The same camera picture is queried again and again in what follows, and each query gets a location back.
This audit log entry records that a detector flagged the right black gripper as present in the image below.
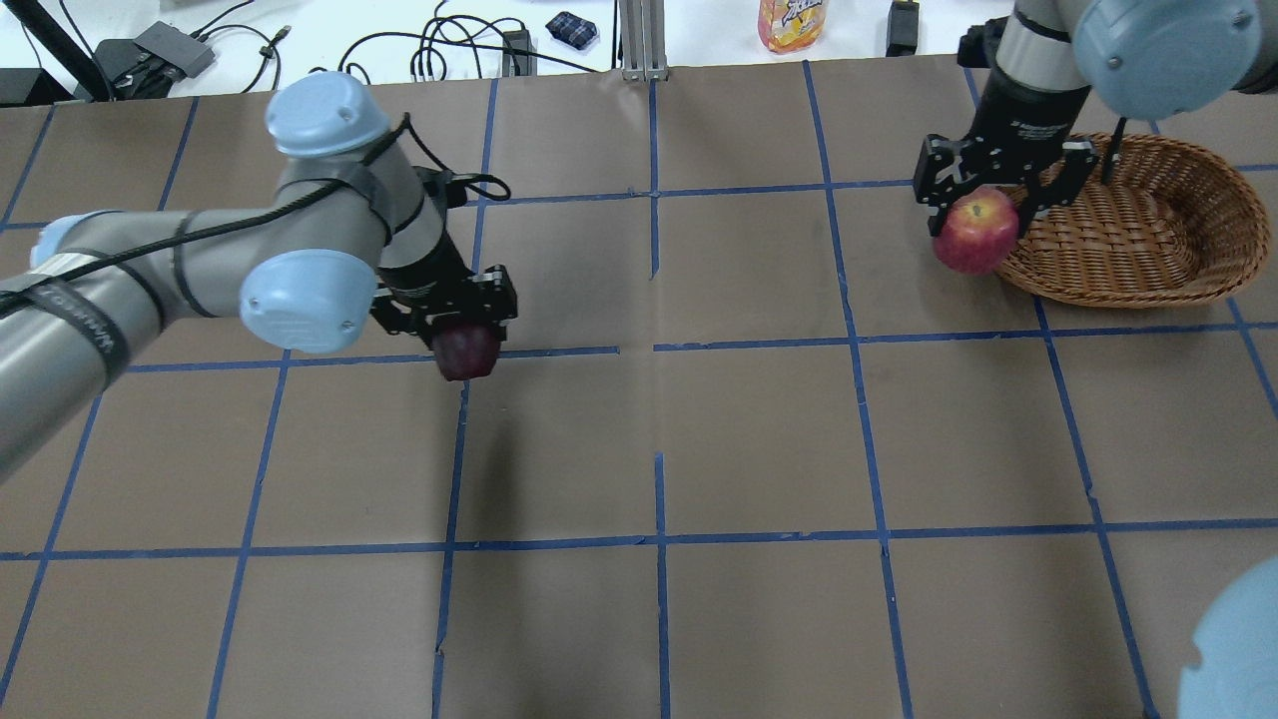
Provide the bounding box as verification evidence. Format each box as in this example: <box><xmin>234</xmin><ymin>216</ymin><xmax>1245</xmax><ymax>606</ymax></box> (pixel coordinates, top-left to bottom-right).
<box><xmin>914</xmin><ymin>77</ymin><xmax>1099</xmax><ymax>238</ymax></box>

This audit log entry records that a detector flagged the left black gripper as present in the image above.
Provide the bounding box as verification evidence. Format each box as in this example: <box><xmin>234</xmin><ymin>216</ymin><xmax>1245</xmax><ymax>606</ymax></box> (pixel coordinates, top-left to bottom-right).
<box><xmin>369</xmin><ymin>234</ymin><xmax>519</xmax><ymax>346</ymax></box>

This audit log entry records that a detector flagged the red yellow apple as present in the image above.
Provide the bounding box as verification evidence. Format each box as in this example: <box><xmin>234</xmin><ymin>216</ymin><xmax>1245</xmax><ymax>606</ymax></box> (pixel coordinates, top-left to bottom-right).
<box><xmin>933</xmin><ymin>186</ymin><xmax>1019</xmax><ymax>275</ymax></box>

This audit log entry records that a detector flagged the dark red apple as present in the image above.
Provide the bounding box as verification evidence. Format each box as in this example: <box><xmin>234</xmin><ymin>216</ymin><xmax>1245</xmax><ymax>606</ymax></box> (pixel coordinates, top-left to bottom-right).
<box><xmin>429</xmin><ymin>318</ymin><xmax>502</xmax><ymax>381</ymax></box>

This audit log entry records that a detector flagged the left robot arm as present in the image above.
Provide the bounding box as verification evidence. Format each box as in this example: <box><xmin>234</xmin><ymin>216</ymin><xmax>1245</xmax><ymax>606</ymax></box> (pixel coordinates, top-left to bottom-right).
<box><xmin>1</xmin><ymin>72</ymin><xmax>519</xmax><ymax>478</ymax></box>

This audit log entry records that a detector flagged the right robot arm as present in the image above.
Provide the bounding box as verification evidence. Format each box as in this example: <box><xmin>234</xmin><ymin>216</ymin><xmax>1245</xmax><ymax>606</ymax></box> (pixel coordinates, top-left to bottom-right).
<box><xmin>912</xmin><ymin>1</ymin><xmax>1275</xmax><ymax>236</ymax></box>

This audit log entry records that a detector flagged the wicker basket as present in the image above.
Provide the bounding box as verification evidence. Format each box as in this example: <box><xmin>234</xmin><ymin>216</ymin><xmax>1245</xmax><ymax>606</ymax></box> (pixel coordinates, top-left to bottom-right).
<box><xmin>996</xmin><ymin>135</ymin><xmax>1272</xmax><ymax>309</ymax></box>

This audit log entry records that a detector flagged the black power adapter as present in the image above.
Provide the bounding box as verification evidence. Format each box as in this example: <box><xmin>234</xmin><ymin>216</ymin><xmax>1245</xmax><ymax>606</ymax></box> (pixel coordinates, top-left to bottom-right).
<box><xmin>884</xmin><ymin>0</ymin><xmax>921</xmax><ymax>57</ymax></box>

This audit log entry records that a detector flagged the orange snack bag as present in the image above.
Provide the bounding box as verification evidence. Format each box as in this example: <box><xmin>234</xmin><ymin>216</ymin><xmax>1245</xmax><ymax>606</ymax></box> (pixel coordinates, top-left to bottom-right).
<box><xmin>757</xmin><ymin>0</ymin><xmax>828</xmax><ymax>55</ymax></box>

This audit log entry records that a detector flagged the dark blue plaid pouch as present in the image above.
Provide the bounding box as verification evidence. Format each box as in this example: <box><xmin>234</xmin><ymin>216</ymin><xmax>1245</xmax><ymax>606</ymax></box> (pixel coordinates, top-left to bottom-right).
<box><xmin>544</xmin><ymin>11</ymin><xmax>601</xmax><ymax>51</ymax></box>

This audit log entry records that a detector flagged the grey usb hub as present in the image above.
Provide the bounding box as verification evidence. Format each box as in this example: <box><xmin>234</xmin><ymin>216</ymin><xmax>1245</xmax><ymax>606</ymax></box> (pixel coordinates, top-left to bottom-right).
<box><xmin>95</xmin><ymin>20</ymin><xmax>215</xmax><ymax>88</ymax></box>

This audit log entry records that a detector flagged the black monitor stand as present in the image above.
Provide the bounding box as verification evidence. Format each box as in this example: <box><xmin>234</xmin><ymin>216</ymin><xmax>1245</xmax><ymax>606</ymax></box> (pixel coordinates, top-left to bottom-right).
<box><xmin>0</xmin><ymin>0</ymin><xmax>106</xmax><ymax>106</ymax></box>

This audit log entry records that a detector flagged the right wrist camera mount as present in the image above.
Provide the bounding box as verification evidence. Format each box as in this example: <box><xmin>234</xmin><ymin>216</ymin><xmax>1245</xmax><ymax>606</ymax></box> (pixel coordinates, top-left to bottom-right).
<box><xmin>956</xmin><ymin>15</ymin><xmax>1010</xmax><ymax>69</ymax></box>

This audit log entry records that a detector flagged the black cable bundle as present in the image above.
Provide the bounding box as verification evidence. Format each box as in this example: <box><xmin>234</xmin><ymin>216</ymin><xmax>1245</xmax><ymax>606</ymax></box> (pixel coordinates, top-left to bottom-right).
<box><xmin>199</xmin><ymin>0</ymin><xmax>599</xmax><ymax>91</ymax></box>

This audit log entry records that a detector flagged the aluminium frame post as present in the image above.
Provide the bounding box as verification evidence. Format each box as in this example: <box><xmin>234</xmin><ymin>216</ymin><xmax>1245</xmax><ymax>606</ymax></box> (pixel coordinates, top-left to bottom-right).
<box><xmin>616</xmin><ymin>0</ymin><xmax>668</xmax><ymax>82</ymax></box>

